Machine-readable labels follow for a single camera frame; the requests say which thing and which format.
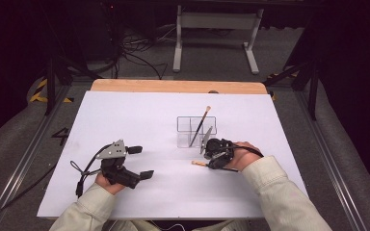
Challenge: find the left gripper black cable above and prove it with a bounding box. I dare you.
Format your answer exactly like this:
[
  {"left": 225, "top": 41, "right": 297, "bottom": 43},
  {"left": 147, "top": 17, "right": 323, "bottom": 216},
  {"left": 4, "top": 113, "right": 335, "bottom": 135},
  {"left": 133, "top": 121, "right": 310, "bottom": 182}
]
[{"left": 69, "top": 142, "right": 114, "bottom": 199}]

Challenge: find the long black floor cable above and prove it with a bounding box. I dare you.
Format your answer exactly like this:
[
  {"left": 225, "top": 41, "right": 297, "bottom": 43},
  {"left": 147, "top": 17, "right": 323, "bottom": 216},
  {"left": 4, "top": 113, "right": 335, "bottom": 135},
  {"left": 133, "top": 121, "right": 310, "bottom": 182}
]
[{"left": 0, "top": 162, "right": 59, "bottom": 227}]

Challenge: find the aluminium floor rail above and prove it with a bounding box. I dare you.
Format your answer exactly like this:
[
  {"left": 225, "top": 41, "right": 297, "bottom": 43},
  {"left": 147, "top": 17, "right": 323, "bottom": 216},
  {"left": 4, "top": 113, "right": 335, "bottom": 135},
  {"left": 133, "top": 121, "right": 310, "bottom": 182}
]
[
  {"left": 293, "top": 90, "right": 369, "bottom": 231},
  {"left": 0, "top": 84, "right": 72, "bottom": 229}
]

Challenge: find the black tripod stand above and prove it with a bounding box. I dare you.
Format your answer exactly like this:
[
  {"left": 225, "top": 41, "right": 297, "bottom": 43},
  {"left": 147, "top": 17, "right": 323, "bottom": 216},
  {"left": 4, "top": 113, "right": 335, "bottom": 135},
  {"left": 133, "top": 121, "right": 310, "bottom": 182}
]
[
  {"left": 263, "top": 57, "right": 321, "bottom": 121},
  {"left": 42, "top": 54, "right": 102, "bottom": 116}
]

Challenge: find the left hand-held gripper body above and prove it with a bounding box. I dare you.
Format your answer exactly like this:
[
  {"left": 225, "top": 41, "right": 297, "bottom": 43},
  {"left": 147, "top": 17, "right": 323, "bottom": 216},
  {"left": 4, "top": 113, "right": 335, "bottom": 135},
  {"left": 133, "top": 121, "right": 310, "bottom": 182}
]
[{"left": 95, "top": 139, "right": 142, "bottom": 190}]

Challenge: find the bundle of black floor cables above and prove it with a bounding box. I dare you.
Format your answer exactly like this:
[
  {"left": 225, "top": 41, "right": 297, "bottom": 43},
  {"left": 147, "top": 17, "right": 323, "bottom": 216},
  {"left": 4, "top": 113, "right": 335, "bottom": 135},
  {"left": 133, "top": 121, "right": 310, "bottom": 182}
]
[{"left": 114, "top": 25, "right": 174, "bottom": 81}]

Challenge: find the white table sheet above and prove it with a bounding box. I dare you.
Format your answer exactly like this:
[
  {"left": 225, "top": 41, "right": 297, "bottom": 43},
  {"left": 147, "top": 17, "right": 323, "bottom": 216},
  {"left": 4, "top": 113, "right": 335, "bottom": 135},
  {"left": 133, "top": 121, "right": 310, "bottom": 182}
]
[{"left": 37, "top": 90, "right": 309, "bottom": 220}]

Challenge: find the white metal stand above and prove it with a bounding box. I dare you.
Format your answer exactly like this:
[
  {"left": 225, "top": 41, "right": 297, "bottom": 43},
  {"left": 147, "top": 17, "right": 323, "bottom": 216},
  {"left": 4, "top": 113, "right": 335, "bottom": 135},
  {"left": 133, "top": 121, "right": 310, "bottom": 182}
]
[{"left": 172, "top": 4, "right": 265, "bottom": 75}]

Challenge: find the clear plastic brush holder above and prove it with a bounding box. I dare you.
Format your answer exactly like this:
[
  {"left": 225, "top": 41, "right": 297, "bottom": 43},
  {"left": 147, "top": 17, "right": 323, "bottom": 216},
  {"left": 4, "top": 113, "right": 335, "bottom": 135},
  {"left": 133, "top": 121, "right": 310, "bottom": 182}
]
[{"left": 176, "top": 115, "right": 218, "bottom": 149}]

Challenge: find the black paintbrush with gold ferrule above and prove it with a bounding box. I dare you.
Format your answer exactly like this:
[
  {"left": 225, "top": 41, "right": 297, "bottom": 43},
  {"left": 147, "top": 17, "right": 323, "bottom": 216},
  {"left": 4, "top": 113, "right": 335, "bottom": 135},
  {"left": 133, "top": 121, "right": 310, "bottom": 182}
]
[{"left": 189, "top": 105, "right": 212, "bottom": 148}]

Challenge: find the person's right hand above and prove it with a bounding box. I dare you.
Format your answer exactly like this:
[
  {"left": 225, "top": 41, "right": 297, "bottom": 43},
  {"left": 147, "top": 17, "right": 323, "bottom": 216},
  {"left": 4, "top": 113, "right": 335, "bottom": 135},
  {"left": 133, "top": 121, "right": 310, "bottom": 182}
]
[{"left": 225, "top": 141, "right": 263, "bottom": 172}]

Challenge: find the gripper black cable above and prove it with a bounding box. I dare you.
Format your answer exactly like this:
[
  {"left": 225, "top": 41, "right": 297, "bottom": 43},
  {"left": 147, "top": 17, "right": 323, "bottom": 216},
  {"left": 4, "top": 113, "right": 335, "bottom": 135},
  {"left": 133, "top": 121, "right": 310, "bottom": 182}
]
[
  {"left": 225, "top": 144, "right": 265, "bottom": 159},
  {"left": 69, "top": 142, "right": 114, "bottom": 199}
]

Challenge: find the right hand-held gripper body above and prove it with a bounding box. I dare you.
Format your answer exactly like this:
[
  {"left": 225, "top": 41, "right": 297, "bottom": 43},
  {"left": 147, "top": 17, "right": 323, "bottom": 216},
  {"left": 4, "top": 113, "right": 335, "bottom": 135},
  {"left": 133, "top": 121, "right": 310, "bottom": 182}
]
[{"left": 199, "top": 125, "right": 236, "bottom": 170}]

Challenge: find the person's left hand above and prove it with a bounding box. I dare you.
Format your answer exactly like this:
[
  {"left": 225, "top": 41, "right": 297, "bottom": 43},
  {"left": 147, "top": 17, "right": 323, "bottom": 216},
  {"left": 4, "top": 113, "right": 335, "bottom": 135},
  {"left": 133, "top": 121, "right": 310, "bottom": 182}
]
[{"left": 94, "top": 172, "right": 126, "bottom": 195}]

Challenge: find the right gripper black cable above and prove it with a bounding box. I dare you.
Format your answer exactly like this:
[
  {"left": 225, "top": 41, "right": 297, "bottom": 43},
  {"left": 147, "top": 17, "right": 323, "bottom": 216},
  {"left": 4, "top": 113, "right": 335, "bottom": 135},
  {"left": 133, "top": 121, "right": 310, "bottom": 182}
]
[{"left": 225, "top": 144, "right": 265, "bottom": 159}]

